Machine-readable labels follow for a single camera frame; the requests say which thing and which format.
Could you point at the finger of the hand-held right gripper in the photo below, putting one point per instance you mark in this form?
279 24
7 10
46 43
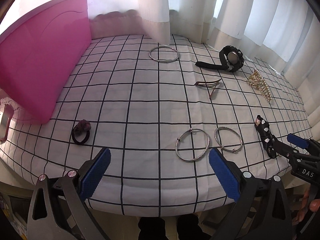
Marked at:
285 150
297 141

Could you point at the beaded silver bangle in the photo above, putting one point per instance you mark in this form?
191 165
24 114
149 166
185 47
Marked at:
179 139

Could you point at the pink plastic storage box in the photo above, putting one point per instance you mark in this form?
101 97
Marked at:
45 67

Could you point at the person's dark trousers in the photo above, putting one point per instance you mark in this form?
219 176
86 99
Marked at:
152 228

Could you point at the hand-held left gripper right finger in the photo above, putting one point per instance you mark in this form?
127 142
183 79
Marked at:
225 177

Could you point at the purple hair scrunchie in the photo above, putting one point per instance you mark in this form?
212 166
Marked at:
83 125

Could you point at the brown hair fork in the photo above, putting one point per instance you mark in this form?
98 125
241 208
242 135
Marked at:
200 83

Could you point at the person's right hand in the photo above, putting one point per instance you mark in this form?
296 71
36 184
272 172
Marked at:
313 205

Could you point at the plain silver bangle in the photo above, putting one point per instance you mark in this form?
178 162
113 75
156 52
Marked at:
164 61

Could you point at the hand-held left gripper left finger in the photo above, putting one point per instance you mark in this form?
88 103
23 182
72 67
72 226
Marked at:
96 172

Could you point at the white curtain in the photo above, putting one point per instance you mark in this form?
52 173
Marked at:
155 5

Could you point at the thin engraved silver bangle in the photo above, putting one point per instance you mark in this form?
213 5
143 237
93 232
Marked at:
234 151

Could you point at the black wrist watch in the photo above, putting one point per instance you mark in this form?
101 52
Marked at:
232 57

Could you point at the white checked tablecloth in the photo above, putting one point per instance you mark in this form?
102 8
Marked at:
140 100

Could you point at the black flowered hair clip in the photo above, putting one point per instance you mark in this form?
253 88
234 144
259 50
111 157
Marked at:
265 132

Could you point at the gold pearl claw clip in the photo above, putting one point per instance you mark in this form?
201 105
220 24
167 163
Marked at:
255 78

